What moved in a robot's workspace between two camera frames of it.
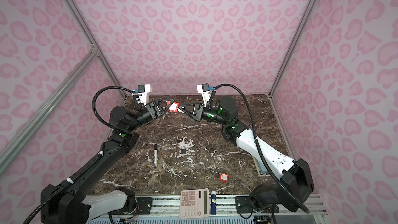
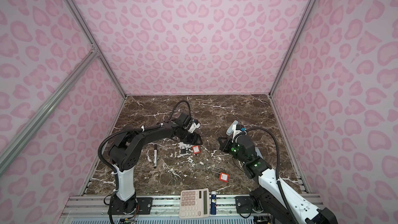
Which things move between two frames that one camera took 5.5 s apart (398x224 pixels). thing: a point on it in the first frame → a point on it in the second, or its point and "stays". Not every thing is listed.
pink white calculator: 194,204 stays
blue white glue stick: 213,203 stays
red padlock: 174,107 → 196,149
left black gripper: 155,111 → 195,140
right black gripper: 197,115 → 226,144
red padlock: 223,176 stays
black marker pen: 155,156 stays
